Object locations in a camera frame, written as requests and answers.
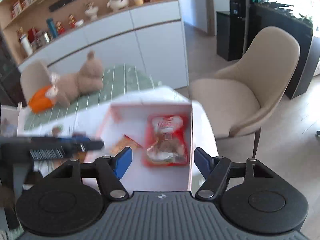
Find brown teddy bear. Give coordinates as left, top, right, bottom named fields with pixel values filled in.
left=46, top=51, right=104, bottom=108

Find black cabinet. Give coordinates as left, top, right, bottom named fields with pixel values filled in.
left=216, top=0, right=319, bottom=99

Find green checked tablecloth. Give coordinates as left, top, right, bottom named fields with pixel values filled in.
left=23, top=63, right=161, bottom=133

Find white sideboard cabinet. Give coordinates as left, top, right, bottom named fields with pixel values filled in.
left=18, top=0, right=189, bottom=89

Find white cylinder bottle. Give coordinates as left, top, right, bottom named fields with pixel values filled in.
left=20, top=33, right=33, bottom=56

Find blue bottle on shelf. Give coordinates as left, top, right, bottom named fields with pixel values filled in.
left=46, top=18, right=59, bottom=38

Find pink cardboard box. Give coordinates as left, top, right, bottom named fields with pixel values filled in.
left=78, top=87, right=218, bottom=192

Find orange tissue pouch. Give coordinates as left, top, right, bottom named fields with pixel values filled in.
left=28, top=86, right=56, bottom=114

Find orange cracker packet red ends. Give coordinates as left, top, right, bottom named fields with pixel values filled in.
left=109, top=135, right=142, bottom=156

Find red white snack pouch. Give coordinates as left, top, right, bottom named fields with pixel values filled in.
left=143, top=114, right=189, bottom=166

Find beige chair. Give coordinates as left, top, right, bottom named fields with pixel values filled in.
left=188, top=27, right=300, bottom=157
left=20, top=60, right=52, bottom=103

